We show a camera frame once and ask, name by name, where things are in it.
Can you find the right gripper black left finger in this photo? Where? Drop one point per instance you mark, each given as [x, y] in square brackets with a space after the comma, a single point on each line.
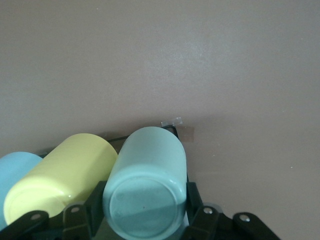
[75, 220]

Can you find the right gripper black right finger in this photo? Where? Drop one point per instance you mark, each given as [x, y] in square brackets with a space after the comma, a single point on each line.
[212, 225]

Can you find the light blue cup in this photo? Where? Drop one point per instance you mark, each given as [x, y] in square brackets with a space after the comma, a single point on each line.
[15, 175]

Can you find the mint green cup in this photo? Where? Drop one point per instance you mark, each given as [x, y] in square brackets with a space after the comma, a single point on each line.
[145, 190]

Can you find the yellow cup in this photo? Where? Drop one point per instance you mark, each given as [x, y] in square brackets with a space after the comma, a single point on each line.
[62, 170]

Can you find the clear tape piece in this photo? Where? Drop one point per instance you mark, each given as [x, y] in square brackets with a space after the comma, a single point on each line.
[172, 121]

